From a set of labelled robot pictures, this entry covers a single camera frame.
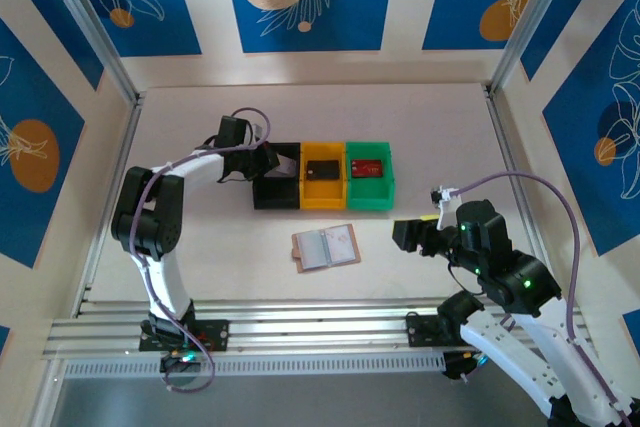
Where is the plain white card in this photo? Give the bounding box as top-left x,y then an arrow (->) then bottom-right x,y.
272,155 -> 297,179

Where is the white card red blossom print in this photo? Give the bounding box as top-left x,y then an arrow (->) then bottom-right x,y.
324,227 -> 355,263

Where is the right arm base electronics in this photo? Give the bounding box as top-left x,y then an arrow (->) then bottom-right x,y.
442,349 -> 489,382

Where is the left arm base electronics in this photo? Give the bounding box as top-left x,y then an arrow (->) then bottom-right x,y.
158,346 -> 202,389

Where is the black card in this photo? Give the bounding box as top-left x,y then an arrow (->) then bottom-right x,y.
305,160 -> 341,181

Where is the black plastic bin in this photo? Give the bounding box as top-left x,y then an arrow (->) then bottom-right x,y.
251,141 -> 304,211

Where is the green plastic bin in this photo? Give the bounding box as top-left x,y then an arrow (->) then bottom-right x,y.
344,140 -> 396,212

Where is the yellow plastic bin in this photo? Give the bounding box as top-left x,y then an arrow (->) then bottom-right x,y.
298,141 -> 350,211

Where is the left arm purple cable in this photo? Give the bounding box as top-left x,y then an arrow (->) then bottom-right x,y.
127,106 -> 272,396

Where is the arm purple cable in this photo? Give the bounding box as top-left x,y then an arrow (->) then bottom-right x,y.
127,106 -> 272,396
452,171 -> 634,427

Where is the aluminium side rail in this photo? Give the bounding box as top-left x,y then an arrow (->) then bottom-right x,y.
72,91 -> 147,319
483,85 -> 564,306

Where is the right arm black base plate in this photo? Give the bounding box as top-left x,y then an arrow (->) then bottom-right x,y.
405,314 -> 446,348

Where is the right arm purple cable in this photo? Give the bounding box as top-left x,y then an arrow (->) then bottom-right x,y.
452,171 -> 634,427

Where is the aluminium rail frame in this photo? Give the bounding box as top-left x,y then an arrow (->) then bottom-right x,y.
42,298 -> 594,361

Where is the white slotted cable duct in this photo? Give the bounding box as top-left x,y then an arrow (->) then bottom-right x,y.
63,352 -> 447,377

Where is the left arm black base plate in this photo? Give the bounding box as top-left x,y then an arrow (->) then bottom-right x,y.
138,319 -> 230,352

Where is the aluminium corner post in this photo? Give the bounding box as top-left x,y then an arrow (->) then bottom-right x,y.
37,0 -> 141,104
488,0 -> 584,97

